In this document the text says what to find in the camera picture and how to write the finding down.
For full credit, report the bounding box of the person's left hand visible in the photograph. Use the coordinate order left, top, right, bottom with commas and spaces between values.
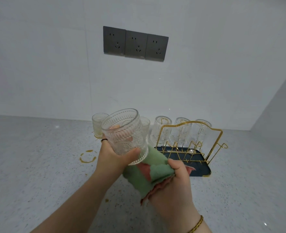
94, 139, 141, 183

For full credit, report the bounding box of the person's right hand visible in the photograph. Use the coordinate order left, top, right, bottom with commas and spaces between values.
148, 159, 199, 224

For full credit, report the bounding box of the green cloth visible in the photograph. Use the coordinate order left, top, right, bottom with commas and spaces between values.
122, 143, 197, 205

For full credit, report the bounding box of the gold wire cup rack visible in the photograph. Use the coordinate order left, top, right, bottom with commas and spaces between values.
155, 120, 228, 177

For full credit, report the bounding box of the single embossed clear glass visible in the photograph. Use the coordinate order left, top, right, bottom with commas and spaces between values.
190, 118, 212, 146
101, 108, 149, 166
149, 116, 172, 145
171, 117, 192, 145

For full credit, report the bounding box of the cluster of embossed glasses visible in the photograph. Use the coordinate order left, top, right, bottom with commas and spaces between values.
92, 113, 151, 143

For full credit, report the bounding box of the person's left forearm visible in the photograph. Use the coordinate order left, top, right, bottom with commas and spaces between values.
31, 172, 119, 233

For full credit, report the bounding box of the person's right forearm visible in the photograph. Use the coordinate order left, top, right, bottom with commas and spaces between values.
194, 219, 213, 233

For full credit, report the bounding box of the gold bracelet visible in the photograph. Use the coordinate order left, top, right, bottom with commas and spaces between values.
188, 215, 204, 233

